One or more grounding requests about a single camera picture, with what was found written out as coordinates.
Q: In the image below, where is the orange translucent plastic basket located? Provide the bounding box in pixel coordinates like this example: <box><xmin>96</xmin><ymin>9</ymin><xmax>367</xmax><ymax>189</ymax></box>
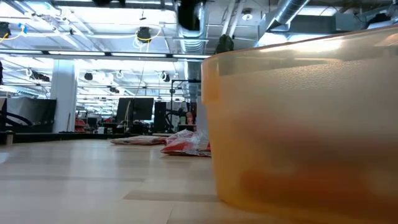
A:
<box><xmin>201</xmin><ymin>24</ymin><xmax>398</xmax><ymax>224</ymax></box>

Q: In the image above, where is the black curved cable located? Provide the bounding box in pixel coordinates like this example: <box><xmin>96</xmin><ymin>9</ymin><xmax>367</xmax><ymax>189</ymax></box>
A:
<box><xmin>4</xmin><ymin>110</ymin><xmax>34</xmax><ymax>126</ymax></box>

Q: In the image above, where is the black metal frame stand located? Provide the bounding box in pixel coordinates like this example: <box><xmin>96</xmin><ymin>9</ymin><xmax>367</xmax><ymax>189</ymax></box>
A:
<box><xmin>170</xmin><ymin>79</ymin><xmax>201</xmax><ymax>134</ymax></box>

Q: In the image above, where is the dark grey partition panel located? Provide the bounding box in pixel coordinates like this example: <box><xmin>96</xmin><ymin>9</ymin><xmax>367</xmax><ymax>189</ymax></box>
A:
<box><xmin>6</xmin><ymin>98</ymin><xmax>57</xmax><ymax>133</ymax></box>

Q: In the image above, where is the white square pillar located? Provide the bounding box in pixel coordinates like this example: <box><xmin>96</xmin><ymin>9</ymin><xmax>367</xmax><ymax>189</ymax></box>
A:
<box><xmin>50</xmin><ymin>58</ymin><xmax>78</xmax><ymax>134</ymax></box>

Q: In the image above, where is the yellow cable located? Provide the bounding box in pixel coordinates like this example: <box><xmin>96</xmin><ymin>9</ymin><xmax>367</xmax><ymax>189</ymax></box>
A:
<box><xmin>132</xmin><ymin>26</ymin><xmax>164</xmax><ymax>54</ymax></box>

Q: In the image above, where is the long ceiling light strip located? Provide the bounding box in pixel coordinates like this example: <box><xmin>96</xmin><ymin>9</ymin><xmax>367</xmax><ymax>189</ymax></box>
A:
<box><xmin>0</xmin><ymin>49</ymin><xmax>212</xmax><ymax>60</ymax></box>

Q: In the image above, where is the red white popcorn bag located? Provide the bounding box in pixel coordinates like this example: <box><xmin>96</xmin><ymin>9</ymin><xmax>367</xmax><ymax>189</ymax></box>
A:
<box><xmin>160</xmin><ymin>129</ymin><xmax>212</xmax><ymax>157</ymax></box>
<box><xmin>109</xmin><ymin>134</ymin><xmax>168</xmax><ymax>146</ymax></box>

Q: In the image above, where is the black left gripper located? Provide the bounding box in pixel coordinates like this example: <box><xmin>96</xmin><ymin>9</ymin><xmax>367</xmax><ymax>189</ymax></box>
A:
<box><xmin>177</xmin><ymin>0</ymin><xmax>202</xmax><ymax>32</ymax></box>

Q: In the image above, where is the silver spiral ventilation duct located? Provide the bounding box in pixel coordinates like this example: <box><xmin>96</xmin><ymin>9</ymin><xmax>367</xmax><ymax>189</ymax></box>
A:
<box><xmin>173</xmin><ymin>0</ymin><xmax>206</xmax><ymax>94</ymax></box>
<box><xmin>253</xmin><ymin>0</ymin><xmax>312</xmax><ymax>47</ymax></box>

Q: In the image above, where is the black round hanging device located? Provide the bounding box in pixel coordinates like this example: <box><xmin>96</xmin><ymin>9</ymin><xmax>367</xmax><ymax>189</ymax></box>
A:
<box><xmin>136</xmin><ymin>26</ymin><xmax>152</xmax><ymax>44</ymax></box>

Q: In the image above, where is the black upright panel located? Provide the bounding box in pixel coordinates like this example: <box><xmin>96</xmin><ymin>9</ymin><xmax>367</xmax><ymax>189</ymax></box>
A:
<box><xmin>154</xmin><ymin>101</ymin><xmax>167</xmax><ymax>133</ymax></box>

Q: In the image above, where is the black computer monitor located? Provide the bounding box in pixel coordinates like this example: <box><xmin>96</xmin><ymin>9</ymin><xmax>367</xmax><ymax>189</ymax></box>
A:
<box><xmin>132</xmin><ymin>97</ymin><xmax>155</xmax><ymax>122</ymax></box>
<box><xmin>116</xmin><ymin>97</ymin><xmax>134</xmax><ymax>122</ymax></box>

